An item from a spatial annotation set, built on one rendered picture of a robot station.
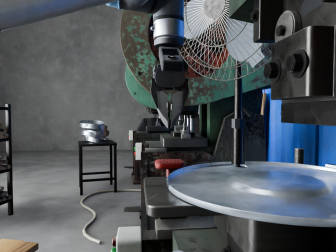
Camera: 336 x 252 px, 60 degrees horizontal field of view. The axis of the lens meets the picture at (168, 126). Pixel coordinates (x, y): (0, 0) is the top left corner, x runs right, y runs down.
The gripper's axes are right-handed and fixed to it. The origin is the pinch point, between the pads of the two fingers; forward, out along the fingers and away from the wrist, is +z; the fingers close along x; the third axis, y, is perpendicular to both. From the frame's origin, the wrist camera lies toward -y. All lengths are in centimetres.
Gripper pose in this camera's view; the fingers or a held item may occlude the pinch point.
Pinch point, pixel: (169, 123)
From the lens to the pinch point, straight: 69.9
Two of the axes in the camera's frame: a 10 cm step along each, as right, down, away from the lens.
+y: -1.1, -0.5, 9.9
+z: 0.0, 10.0, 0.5
